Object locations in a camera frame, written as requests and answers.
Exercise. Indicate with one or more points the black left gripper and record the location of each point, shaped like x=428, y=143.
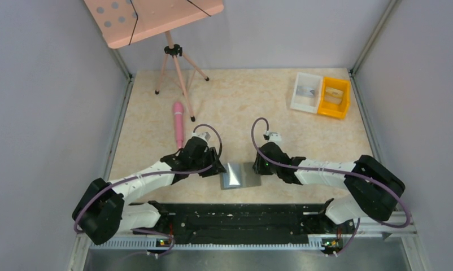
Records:
x=216, y=170

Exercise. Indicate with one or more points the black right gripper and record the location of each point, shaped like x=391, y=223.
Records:
x=258, y=167

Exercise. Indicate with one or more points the grey-green leather card holder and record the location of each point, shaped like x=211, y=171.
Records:
x=239, y=176

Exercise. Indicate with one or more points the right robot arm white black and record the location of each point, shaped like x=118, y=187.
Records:
x=374, y=191

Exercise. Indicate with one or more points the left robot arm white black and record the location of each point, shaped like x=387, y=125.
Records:
x=107, y=207

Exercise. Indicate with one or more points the card in white bin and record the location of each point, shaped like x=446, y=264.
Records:
x=305, y=91

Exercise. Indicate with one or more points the card in yellow bin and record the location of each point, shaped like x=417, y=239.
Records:
x=333, y=95

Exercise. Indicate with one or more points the white plastic bin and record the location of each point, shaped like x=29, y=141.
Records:
x=309, y=105

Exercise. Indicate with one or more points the pink cylindrical bottle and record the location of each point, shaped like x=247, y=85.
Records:
x=178, y=113

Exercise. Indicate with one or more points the yellow plastic bin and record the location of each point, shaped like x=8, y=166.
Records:
x=337, y=111

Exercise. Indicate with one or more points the pink music stand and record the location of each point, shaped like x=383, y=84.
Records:
x=123, y=23

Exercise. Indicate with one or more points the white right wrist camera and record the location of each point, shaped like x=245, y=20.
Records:
x=273, y=137

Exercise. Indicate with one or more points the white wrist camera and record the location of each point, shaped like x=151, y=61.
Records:
x=205, y=136
x=273, y=137

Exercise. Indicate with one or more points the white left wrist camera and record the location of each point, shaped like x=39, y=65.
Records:
x=205, y=136

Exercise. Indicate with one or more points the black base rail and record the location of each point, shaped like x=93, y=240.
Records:
x=237, y=224

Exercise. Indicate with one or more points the aluminium frame rail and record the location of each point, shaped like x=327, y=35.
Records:
x=316, y=242

